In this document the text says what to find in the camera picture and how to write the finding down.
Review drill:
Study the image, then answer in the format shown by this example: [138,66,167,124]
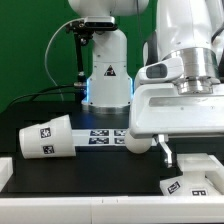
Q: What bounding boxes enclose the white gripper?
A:
[129,57,224,168]

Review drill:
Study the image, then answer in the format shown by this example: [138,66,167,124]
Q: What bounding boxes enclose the white lamp bulb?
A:
[124,130,152,154]

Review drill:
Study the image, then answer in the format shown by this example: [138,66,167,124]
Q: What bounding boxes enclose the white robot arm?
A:
[68,0,224,153]

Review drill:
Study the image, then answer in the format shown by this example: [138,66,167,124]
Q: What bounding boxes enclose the white lamp shade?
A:
[19,115,76,159]

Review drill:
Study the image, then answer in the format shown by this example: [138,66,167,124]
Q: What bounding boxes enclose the white marker sheet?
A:
[72,129,126,146]

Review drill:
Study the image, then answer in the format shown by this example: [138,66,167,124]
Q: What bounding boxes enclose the white right rail block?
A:
[209,155,224,170]

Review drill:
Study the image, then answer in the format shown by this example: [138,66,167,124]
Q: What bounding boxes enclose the white rail block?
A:
[209,155,224,170]
[0,157,13,192]

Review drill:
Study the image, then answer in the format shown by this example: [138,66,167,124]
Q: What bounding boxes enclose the white front rail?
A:
[0,196,224,224]

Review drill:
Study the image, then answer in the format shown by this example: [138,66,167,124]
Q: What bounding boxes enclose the black camera on stand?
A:
[66,16,118,89]

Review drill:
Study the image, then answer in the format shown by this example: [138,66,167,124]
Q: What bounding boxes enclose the black cables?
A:
[6,84,88,108]

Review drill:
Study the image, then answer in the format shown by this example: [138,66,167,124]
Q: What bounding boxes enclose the grey camera cable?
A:
[44,18,82,102]

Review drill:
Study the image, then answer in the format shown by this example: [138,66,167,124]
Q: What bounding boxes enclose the white left rail block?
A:
[0,157,13,192]

